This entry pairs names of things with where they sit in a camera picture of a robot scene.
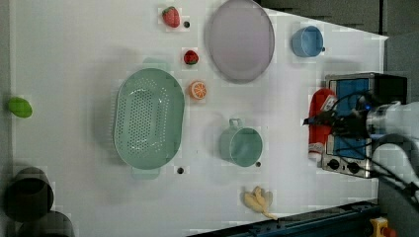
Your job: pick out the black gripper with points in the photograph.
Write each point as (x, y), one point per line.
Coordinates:
(350, 126)

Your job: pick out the red ketchup bottle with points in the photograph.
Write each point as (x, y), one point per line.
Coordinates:
(322, 101)

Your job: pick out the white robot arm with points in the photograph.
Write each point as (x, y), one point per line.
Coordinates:
(393, 124)

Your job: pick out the pale purple plate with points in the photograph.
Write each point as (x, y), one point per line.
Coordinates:
(241, 40)

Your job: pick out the black toaster oven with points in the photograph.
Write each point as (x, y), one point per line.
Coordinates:
(349, 148)

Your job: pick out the blue cup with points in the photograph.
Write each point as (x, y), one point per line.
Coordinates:
(308, 42)

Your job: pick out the green mug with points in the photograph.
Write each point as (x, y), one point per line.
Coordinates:
(239, 144)

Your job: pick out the peeled banana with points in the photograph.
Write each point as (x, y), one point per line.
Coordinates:
(259, 202)

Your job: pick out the orange slice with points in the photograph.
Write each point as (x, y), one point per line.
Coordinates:
(197, 90)

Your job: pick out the small red strawberry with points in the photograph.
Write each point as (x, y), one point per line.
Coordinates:
(191, 57)

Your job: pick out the green perforated colander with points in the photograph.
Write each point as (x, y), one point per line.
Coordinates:
(149, 119)

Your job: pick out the large red strawberry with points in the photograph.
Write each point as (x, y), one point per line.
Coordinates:
(171, 17)

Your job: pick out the dark grey cylinder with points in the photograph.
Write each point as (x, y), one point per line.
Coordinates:
(29, 196)
(53, 224)

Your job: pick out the green lime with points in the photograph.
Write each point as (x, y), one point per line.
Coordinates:
(20, 107)

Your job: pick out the blue metal rail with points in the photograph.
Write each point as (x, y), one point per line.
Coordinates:
(349, 220)

